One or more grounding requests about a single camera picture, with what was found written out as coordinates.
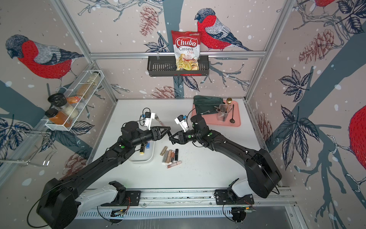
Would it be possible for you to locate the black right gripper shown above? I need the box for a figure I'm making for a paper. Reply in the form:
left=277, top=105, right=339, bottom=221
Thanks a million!
left=168, top=130, right=201, bottom=147

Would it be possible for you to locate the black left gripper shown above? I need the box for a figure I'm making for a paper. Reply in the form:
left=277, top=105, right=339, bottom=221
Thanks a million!
left=131, top=126, right=171, bottom=148

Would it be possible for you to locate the white rectangular storage box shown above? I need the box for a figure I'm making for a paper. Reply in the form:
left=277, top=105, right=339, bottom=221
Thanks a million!
left=128, top=141, right=154, bottom=164

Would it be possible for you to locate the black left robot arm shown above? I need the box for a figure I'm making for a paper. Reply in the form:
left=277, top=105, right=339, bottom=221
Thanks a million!
left=36, top=121, right=171, bottom=229

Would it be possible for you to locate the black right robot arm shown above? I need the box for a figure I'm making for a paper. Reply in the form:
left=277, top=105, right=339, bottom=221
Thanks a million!
left=169, top=114, right=282, bottom=198

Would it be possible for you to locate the beige gold lipstick tube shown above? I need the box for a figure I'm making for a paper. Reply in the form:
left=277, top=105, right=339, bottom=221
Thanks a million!
left=160, top=146, right=167, bottom=156

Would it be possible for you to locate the small black lipstick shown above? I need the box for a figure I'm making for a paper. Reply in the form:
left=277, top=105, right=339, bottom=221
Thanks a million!
left=174, top=149, right=179, bottom=161

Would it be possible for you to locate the silver lipstick tube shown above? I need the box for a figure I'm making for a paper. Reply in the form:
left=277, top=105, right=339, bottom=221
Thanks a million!
left=162, top=150, right=169, bottom=164

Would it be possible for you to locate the tan lipstick tube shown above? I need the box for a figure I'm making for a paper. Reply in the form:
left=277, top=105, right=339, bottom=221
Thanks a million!
left=165, top=150, right=173, bottom=164

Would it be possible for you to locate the dark green cloth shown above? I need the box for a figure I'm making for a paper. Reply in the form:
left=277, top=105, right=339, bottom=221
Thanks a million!
left=193, top=95, right=224, bottom=115

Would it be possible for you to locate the clear ribbed glass cup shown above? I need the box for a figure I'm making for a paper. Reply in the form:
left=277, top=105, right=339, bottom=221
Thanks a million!
left=217, top=104, right=231, bottom=122

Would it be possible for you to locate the black spoon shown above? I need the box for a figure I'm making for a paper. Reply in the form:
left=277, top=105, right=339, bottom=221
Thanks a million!
left=230, top=104, right=235, bottom=124

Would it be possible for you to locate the pink silicone mat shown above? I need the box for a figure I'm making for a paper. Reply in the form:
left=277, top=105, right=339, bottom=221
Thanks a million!
left=202, top=101, right=241, bottom=127

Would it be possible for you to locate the gold spoon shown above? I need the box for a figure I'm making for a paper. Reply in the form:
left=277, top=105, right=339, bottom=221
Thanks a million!
left=226, top=98, right=232, bottom=113

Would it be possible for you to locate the pale spice jar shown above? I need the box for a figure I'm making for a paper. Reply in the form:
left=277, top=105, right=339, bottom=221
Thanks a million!
left=87, top=72, right=101, bottom=87

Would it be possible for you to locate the tan spice jar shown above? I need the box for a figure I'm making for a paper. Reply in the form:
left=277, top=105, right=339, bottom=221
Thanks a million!
left=76, top=84, right=93, bottom=100

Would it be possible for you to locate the red cassava chips bag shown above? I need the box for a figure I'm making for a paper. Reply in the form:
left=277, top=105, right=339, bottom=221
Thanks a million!
left=171, top=31, right=201, bottom=71

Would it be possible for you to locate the black lid orange spice jar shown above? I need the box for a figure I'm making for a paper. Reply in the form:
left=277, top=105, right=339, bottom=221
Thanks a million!
left=45, top=108, right=72, bottom=128

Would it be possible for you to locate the black lid white spice jar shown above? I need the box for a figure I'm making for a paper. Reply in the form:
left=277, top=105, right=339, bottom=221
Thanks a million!
left=48, top=93, right=79, bottom=120

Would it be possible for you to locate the pink handled fork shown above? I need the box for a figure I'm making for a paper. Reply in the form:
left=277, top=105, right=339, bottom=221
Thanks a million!
left=154, top=114, right=164, bottom=126

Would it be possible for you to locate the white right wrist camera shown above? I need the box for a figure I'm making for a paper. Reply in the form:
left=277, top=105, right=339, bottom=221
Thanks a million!
left=174, top=114, right=189, bottom=132

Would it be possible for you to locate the black wall basket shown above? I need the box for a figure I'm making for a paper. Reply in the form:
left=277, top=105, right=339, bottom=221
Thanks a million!
left=147, top=55, right=209, bottom=77

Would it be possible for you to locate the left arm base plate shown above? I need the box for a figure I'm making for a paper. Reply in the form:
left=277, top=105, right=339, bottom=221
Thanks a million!
left=102, top=190, right=142, bottom=207

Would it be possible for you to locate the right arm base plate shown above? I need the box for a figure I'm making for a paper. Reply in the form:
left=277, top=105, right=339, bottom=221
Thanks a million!
left=213, top=189, right=254, bottom=205

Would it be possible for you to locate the wire hook rack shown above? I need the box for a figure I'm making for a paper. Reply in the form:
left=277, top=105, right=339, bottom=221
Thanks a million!
left=1, top=130, right=58, bottom=167

